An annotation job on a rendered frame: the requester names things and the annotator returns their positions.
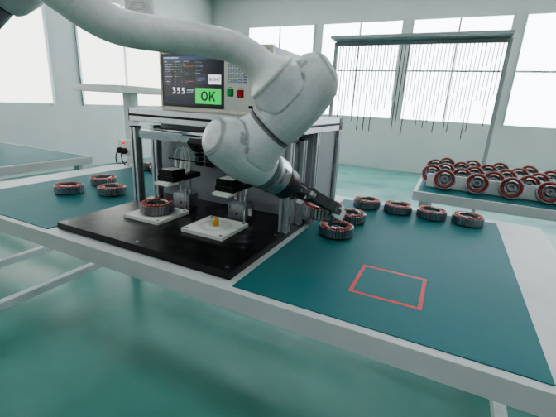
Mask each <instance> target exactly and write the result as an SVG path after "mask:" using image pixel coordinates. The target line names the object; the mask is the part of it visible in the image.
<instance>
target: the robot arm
mask: <svg viewBox="0 0 556 417"><path fill-rule="evenodd" d="M43 5H46V6H48V7H50V8H51V9H53V10H54V11H56V12H58V13H59V14H60V15H61V16H62V17H64V18H66V19H67V20H68V21H70V22H72V23H73V24H75V25H76V26H78V27H79V28H81V29H82V30H84V31H86V32H88V33H89V34H91V35H93V36H96V37H97V38H99V39H101V40H104V41H107V42H109V43H112V44H115V45H118V46H124V47H127V48H132V49H137V50H148V51H155V52H163V53H170V54H177V55H190V56H197V57H204V58H210V59H216V60H223V61H227V62H228V63H231V64H233V65H235V66H237V67H238V68H239V69H240V70H241V71H242V72H243V73H244V74H245V75H246V76H247V78H248V80H249V82H250V85H251V90H252V93H251V96H252V98H253V99H254V101H255V104H256V106H255V107H254V108H253V109H252V110H251V111H250V112H249V113H248V114H246V115H245V116H243V117H240V118H239V119H237V118H235V117H216V118H214V119H213V120H212V121H211V122H210V123H209V124H208V126H207V127H206V128H205V130H204V134H203V137H202V147H203V149H204V152H205V154H206V156H207V157H208V159H209V160H210V161H211V162H212V163H213V164H215V165H216V166H217V167H218V168H219V169H220V170H222V171H223V172H224V173H226V174H227V175H229V176H231V177H233V178H234V179H235V180H238V181H241V182H242V183H245V184H250V185H252V186H254V187H256V188H258V189H260V190H262V191H264V192H267V193H268V194H271V195H273V194H274V195H275V196H277V197H279V198H281V199H286V198H289V197H290V199H294V201H295V202H296V203H297V204H299V205H301V206H302V207H303V202H304V201H305V202H310V203H312V204H315V205H317V206H319V207H320V208H322V209H325V210H327V213H328V215H332V216H334V217H335V218H336V219H338V220H339V221H341V222H342V220H343V218H344V216H345V214H346V211H345V210H344V209H343V208H341V207H340V206H341V204H340V203H337V202H336V201H334V200H332V199H330V198H329V197H327V196H326V195H324V194H321V193H320V192H318V190H316V189H315V188H310V187H308V186H306V185H305V184H304V183H302V182H300V176H299V174H298V172H297V171H295V170H294V169H292V167H291V165H290V163H289V162H288V161H287V160H286V159H285V158H283V157H282V156H281V154H282V153H283V151H284V150H285V149H286V148H287V147H288V146H289V145H290V144H291V143H292V142H293V141H295V140H296V139H298V138H299V137H301V136H302V135H303V134H304V133H306V132H307V131H308V130H309V129H310V128H311V127H312V126H313V125H314V124H315V123H316V122H317V120H318V119H319V118H320V117H321V116H322V115H323V113H324V112H325V111H326V109H327V108H328V106H329V105H330V104H331V102H332V101H333V99H334V97H335V95H336V93H337V91H338V83H339V77H338V74H337V72H336V70H335V68H334V67H333V65H332V64H331V62H330V61H329V59H328V58H327V57H326V55H324V54H321V53H318V52H310V53H306V54H302V56H301V57H300V58H298V59H297V60H294V59H292V58H291V57H290V56H289V55H275V54H273V53H271V52H270V51H269V50H268V49H267V48H265V47H264V46H262V45H261V44H260V43H258V42H257V41H255V40H253V39H252V38H251V37H249V36H246V35H244V34H242V33H240V32H238V31H234V30H231V29H227V28H225V27H220V26H213V25H209V24H203V23H199V22H190V21H186V20H180V19H175V18H171V17H162V16H157V15H152V14H148V13H143V12H135V11H132V10H128V9H126V8H123V7H119V6H118V5H115V4H113V3H111V2H109V1H108V0H0V30H1V29H2V27H3V26H4V25H5V24H6V23H7V22H8V21H9V20H10V19H11V18H12V17H13V16H15V17H24V16H26V15H29V14H30V13H31V12H34V11H35V10H36V9H38V8H39V7H42V6H43ZM305 195H307V196H305Z"/></svg>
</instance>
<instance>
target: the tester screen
mask: <svg viewBox="0 0 556 417"><path fill-rule="evenodd" d="M196 74H220V75H221V84H195V75H196ZM163 75H164V95H165V96H176V97H193V102H179V101H166V100H165V103H172V104H185V105H199V106H214V107H222V105H215V104H200V103H195V88H204V89H221V88H222V61H221V60H216V59H210V58H204V57H197V56H163ZM172 87H185V94H172Z"/></svg>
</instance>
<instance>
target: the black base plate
mask: <svg viewBox="0 0 556 417"><path fill-rule="evenodd" d="M152 198H165V199H171V200H173V201H174V196H173V194H170V193H164V195H162V196H157V195H154V196H151V197H148V198H146V199H152ZM139 203H140V202H138V201H133V202H130V203H126V204H121V205H118V206H115V207H111V208H106V209H103V210H99V211H97V212H93V213H88V214H85V215H81V216H78V217H75V218H70V219H66V220H63V221H60V222H57V223H58V229H62V230H65V231H67V232H72V233H75V234H78V235H81V236H84V237H89V238H92V239H94V240H98V241H100V242H105V243H108V244H111V245H114V246H117V247H121V248H125V249H127V250H130V251H134V252H138V253H141V254H144V255H147V256H152V257H154V258H157V259H161V260H163V261H168V262H171V263H174V264H176V265H180V266H184V267H188V268H190V269H193V270H196V271H201V272H204V273H207V274H210V275H212V276H217V277H220V278H223V279H226V280H231V279H232V278H233V277H234V276H236V275H237V274H239V273H240V272H241V271H243V270H245V269H246V268H247V267H249V266H250V265H251V264H252V263H253V262H255V261H256V260H258V259H259V258H260V257H262V256H264V255H265V254H266V253H268V252H269V251H270V250H271V249H272V248H274V247H275V246H277V245H278V244H279V243H281V242H283V241H284V240H285V239H286V238H287V237H289V236H290V235H291V234H293V233H294V232H296V231H297V230H299V229H300V228H302V227H303V226H304V220H303V219H302V223H301V224H300V225H297V224H295V223H294V224H293V223H291V224H290V231H289V232H288V233H287V234H285V233H283V232H278V217H279V214H274V213H267V212H262V211H257V210H253V218H250V219H248V220H247V221H246V223H248V228H245V229H243V230H242V231H241V232H238V233H236V234H234V235H233V236H231V237H229V238H227V239H225V240H224V241H222V242H220V241H217V240H213V239H210V238H206V237H201V236H197V235H194V234H190V233H186V232H181V228H182V227H184V226H186V225H189V224H191V223H194V222H196V221H199V220H200V219H203V218H206V217H208V216H210V215H212V216H215V217H220V218H226V219H231V220H235V221H238V222H243V220H240V219H236V218H229V217H228V205H227V204H221V203H216V202H212V201H208V200H202V199H198V206H196V207H193V208H187V210H189V214H187V215H185V216H182V217H180V218H176V219H174V220H171V221H169V222H167V223H163V224H161V225H158V226H157V225H155V224H151V223H145V222H142V221H138V220H135V219H131V218H125V217H124V214H125V213H129V212H131V211H135V210H138V209H140V207H139Z"/></svg>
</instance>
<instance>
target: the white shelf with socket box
mask: <svg viewBox="0 0 556 417"><path fill-rule="evenodd" d="M71 89H72V90H76V91H90V92H104V93H122V98H123V109H124V121H125V132H126V139H121V140H118V148H117V152H116V155H115V158H116V162H117V153H119V155H121V158H122V155H124V156H127V162H123V159H122V163H117V164H124V165H128V166H132V155H131V143H130V132H129V126H140V122H138V121H129V117H128V108H138V96H137V95H138V94H151V95H161V89H159V88H149V87H139V86H129V85H116V84H71ZM125 163H127V164H125Z"/></svg>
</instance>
